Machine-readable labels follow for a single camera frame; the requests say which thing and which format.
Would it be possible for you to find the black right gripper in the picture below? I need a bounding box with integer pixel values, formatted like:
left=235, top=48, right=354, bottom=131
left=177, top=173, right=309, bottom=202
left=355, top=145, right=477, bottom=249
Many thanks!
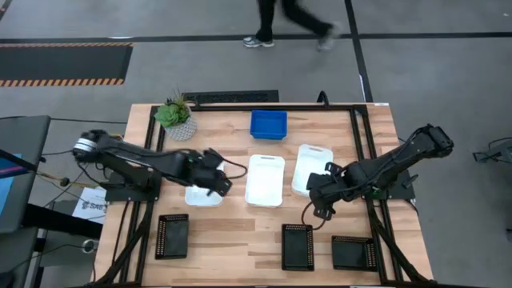
left=306, top=161, right=350, bottom=222

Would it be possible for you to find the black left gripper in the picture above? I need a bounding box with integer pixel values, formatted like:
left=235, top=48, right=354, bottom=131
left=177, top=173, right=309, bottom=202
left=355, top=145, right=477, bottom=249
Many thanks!
left=187, top=147, right=234, bottom=198

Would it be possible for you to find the white plastic basket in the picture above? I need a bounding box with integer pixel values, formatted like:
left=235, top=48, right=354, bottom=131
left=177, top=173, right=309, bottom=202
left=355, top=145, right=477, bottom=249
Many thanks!
left=184, top=162, right=225, bottom=208
left=290, top=143, right=334, bottom=198
left=244, top=154, right=286, bottom=208

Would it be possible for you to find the black perforated plastic basket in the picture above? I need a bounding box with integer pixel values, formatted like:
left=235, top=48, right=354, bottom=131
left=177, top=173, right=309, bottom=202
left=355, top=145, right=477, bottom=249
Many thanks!
left=281, top=223, right=315, bottom=272
left=330, top=234, right=379, bottom=273
left=154, top=214, right=190, bottom=261

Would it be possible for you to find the potted plant, white patterned pot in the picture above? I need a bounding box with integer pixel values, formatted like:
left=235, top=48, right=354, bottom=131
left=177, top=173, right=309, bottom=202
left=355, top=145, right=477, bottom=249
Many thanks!
left=154, top=88, right=198, bottom=142

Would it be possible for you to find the black floor grate mat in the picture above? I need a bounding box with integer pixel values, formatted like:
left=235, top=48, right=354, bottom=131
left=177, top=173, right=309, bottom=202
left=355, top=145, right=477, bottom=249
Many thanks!
left=182, top=90, right=280, bottom=104

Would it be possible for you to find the white printed paper sheet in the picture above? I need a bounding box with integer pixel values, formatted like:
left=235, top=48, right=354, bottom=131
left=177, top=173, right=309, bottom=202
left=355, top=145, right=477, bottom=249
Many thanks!
left=71, top=186, right=108, bottom=225

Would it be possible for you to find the person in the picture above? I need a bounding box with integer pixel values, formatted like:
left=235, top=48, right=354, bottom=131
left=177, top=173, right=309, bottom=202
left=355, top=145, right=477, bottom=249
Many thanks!
left=242, top=0, right=345, bottom=52

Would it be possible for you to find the grey desk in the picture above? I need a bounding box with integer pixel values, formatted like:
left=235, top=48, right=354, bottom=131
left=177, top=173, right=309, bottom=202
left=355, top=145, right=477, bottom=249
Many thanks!
left=0, top=114, right=52, bottom=235

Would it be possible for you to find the black hazard-striped floor mat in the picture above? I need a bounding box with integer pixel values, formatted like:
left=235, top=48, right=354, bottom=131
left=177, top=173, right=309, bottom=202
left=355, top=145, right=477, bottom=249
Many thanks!
left=0, top=42, right=134, bottom=88

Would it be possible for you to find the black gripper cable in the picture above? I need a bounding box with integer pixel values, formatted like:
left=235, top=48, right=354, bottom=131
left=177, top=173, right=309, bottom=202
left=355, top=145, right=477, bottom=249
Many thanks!
left=300, top=199, right=327, bottom=231
left=222, top=158, right=249, bottom=181

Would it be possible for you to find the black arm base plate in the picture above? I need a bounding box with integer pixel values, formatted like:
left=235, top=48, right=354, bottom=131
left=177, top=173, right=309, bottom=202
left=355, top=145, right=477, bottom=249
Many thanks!
left=362, top=170, right=416, bottom=201
left=104, top=170, right=162, bottom=203

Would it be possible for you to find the black aluminium rig frame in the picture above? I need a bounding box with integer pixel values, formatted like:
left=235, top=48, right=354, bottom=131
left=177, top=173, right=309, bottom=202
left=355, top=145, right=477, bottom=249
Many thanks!
left=90, top=102, right=437, bottom=288

